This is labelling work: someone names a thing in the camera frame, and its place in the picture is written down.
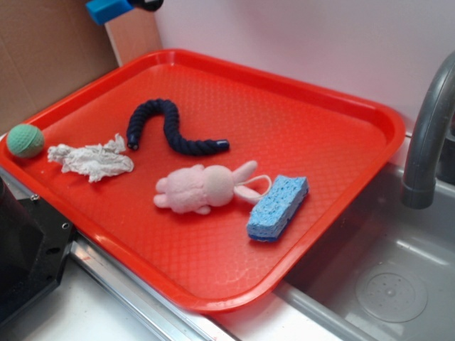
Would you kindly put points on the green dimpled ball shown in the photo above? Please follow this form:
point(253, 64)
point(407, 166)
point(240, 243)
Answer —
point(25, 141)

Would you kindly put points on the aluminium rail strip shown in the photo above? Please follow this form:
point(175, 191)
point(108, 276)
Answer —
point(99, 299)

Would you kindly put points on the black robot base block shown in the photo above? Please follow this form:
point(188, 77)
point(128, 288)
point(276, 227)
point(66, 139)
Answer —
point(35, 243)

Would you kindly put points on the blue rectangular block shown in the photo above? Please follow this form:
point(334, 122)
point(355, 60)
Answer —
point(102, 11)

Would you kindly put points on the red plastic tray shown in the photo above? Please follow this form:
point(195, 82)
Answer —
point(208, 263)

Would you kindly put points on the blue cellulose sponge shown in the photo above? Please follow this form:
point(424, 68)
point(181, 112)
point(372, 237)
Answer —
point(273, 213)

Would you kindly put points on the grey plastic sink basin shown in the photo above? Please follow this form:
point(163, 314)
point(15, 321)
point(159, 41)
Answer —
point(382, 271)

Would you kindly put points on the light wooden board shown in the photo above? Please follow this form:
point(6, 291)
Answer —
point(133, 34)

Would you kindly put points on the pink plush bunny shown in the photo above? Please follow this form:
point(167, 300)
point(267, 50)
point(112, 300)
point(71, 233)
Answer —
point(199, 189)

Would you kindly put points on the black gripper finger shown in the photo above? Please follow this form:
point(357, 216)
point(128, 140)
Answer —
point(147, 5)

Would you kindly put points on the crumpled white paper towel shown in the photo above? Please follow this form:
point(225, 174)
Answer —
point(93, 161)

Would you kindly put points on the grey toy faucet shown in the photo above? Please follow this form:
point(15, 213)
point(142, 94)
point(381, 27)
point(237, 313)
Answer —
point(430, 155)

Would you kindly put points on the brown cardboard panel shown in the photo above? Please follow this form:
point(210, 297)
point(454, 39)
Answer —
point(49, 49)

